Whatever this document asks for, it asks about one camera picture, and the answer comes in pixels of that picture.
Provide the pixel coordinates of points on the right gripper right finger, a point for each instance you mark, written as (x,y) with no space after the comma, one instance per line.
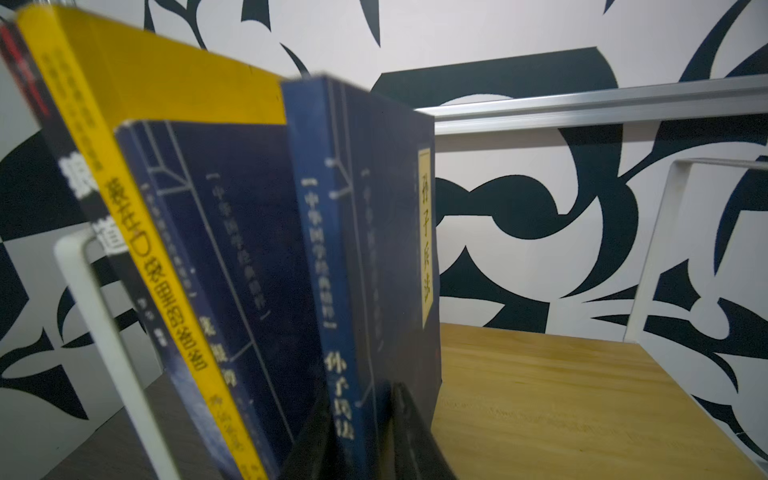
(417,438)

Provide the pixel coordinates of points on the small blue book yellow label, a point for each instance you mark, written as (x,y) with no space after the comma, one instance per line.
(364,172)

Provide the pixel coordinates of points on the wooden white-framed bookshelf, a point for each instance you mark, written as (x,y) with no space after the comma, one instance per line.
(516,406)

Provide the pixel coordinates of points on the blue book front yellow label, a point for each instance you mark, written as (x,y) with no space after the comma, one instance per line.
(223,197)

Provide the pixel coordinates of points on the yellow cartoon cover book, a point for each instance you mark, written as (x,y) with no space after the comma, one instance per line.
(84,76)

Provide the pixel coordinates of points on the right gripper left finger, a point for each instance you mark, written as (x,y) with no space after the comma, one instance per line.
(313,456)

